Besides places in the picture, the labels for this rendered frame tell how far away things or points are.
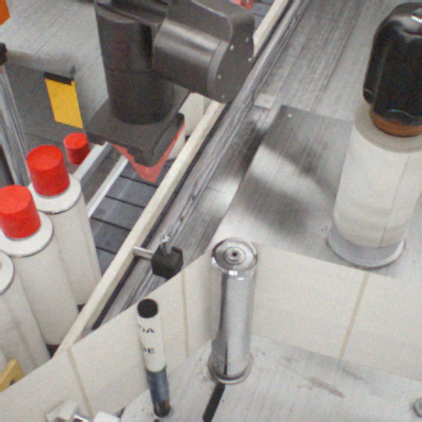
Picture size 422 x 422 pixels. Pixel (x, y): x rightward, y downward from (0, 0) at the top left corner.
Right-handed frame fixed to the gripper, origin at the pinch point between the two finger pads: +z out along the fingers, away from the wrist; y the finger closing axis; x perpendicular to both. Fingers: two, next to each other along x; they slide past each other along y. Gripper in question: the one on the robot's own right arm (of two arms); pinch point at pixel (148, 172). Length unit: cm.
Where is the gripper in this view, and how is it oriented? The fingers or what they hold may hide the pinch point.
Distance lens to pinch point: 65.1
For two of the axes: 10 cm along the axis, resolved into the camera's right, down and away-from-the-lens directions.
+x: -9.2, -3.0, 2.5
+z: 0.0, 6.4, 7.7
